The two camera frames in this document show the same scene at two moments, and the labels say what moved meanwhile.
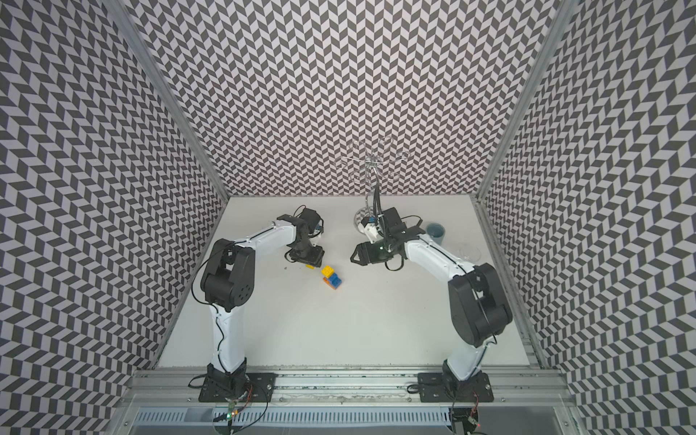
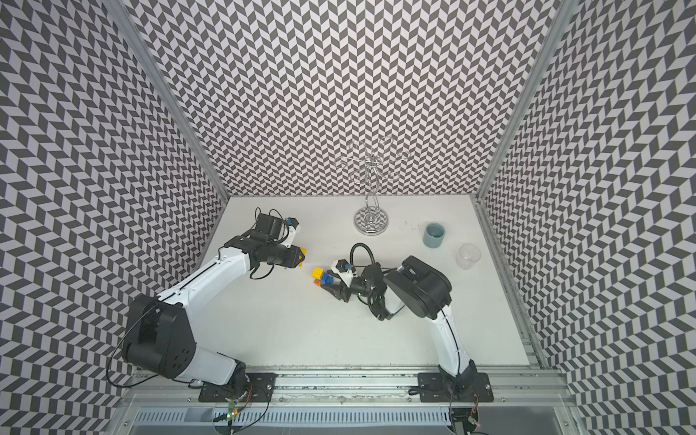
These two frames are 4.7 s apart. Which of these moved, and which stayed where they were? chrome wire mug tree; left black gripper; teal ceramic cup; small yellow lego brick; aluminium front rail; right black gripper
Moved: right black gripper; left black gripper; small yellow lego brick
Stayed: teal ceramic cup; chrome wire mug tree; aluminium front rail
